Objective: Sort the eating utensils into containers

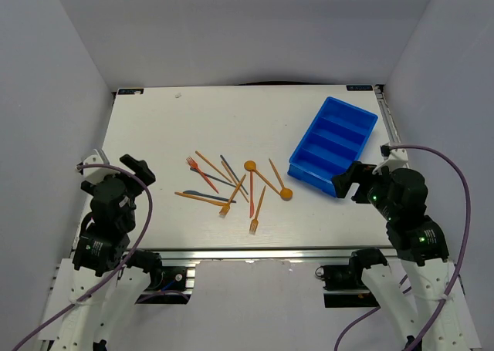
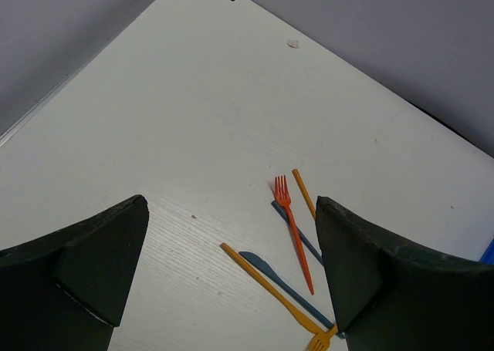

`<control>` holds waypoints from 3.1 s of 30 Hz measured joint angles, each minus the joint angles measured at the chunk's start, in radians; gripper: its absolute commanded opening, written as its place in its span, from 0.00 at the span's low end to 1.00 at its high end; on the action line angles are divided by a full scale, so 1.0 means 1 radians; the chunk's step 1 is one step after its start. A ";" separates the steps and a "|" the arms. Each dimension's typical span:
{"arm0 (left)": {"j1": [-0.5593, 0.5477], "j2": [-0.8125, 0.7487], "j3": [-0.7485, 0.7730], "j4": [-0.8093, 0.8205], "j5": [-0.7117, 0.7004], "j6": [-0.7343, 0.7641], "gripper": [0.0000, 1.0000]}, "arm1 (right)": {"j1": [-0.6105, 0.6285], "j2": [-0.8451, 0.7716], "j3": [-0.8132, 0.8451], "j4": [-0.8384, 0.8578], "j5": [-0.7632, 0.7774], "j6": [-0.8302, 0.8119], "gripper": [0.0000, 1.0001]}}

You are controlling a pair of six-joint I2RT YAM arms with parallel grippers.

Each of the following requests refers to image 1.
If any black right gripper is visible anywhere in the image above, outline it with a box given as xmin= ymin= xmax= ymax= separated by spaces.
xmin=330 ymin=160 xmax=398 ymax=221

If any dark blue plastic knife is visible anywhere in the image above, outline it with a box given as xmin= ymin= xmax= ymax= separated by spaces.
xmin=183 ymin=190 xmax=228 ymax=202

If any orange spoon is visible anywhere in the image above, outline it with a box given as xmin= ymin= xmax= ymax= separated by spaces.
xmin=244 ymin=160 xmax=280 ymax=194
xmin=269 ymin=159 xmax=293 ymax=201

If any orange plastic knife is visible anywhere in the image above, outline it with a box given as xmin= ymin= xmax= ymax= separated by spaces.
xmin=174 ymin=191 xmax=226 ymax=207

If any orange fork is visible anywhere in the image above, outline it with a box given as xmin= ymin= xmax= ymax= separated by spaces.
xmin=249 ymin=187 xmax=266 ymax=235
xmin=219 ymin=174 xmax=246 ymax=218

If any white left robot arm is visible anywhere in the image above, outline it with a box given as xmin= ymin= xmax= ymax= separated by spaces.
xmin=52 ymin=154 xmax=163 ymax=350

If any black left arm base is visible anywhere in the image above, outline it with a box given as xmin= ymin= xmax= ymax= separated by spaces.
xmin=126 ymin=250 xmax=190 ymax=305

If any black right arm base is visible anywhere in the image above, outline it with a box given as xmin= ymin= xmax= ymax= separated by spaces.
xmin=314 ymin=248 xmax=388 ymax=309

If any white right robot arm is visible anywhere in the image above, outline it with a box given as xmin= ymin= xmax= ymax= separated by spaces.
xmin=332 ymin=161 xmax=469 ymax=350

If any blue divided plastic tray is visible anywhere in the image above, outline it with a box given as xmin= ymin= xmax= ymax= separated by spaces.
xmin=287 ymin=96 xmax=378 ymax=197

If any red-orange plastic fork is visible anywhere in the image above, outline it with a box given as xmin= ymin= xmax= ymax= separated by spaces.
xmin=186 ymin=157 xmax=219 ymax=194

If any dark blue chopstick long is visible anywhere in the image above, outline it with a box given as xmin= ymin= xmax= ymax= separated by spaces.
xmin=190 ymin=167 xmax=235 ymax=188

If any orange chopstick upper left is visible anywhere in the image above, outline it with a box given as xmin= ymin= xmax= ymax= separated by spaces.
xmin=195 ymin=150 xmax=232 ymax=182

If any orange chopstick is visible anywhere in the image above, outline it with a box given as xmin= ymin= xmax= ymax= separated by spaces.
xmin=221 ymin=161 xmax=249 ymax=203
xmin=195 ymin=150 xmax=232 ymax=182

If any orange chopstick middle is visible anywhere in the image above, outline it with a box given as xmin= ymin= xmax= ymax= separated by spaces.
xmin=221 ymin=161 xmax=249 ymax=203

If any dark blue chopstick short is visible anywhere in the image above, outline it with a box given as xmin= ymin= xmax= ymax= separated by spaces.
xmin=219 ymin=154 xmax=249 ymax=195

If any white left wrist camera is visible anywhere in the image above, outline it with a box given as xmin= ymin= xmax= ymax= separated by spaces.
xmin=76 ymin=148 xmax=110 ymax=174

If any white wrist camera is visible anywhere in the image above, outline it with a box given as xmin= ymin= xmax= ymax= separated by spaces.
xmin=372 ymin=143 xmax=408 ymax=174
xmin=76 ymin=148 xmax=110 ymax=174

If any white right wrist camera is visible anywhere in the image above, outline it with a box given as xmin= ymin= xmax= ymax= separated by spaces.
xmin=372 ymin=143 xmax=408 ymax=174

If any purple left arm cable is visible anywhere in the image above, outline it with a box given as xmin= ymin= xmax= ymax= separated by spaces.
xmin=11 ymin=164 xmax=154 ymax=351

